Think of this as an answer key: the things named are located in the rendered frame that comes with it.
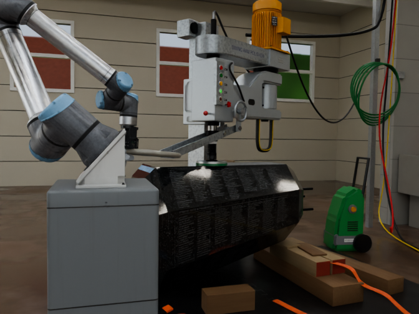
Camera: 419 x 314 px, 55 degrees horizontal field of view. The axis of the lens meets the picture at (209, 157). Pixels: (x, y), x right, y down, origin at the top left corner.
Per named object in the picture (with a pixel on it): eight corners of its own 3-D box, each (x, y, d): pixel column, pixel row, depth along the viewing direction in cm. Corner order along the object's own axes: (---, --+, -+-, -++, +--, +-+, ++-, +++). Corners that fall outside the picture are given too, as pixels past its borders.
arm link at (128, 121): (116, 115, 206) (124, 118, 215) (116, 125, 206) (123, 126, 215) (133, 116, 204) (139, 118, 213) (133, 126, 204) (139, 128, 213)
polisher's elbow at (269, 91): (248, 109, 328) (249, 85, 327) (260, 110, 343) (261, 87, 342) (269, 108, 316) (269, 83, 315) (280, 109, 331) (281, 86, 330)
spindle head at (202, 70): (223, 126, 307) (224, 67, 305) (247, 126, 293) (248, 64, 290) (190, 125, 280) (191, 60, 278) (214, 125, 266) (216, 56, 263)
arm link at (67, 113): (81, 134, 152) (43, 103, 148) (64, 155, 163) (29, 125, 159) (103, 113, 163) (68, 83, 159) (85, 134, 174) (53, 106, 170)
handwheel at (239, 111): (237, 122, 290) (237, 101, 290) (248, 122, 284) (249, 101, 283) (224, 121, 279) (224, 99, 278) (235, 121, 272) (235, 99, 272)
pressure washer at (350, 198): (353, 242, 405) (356, 156, 400) (371, 252, 370) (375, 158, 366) (320, 243, 400) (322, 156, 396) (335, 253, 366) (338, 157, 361)
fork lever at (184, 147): (222, 130, 305) (222, 123, 304) (244, 130, 292) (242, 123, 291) (156, 157, 256) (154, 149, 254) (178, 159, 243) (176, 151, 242)
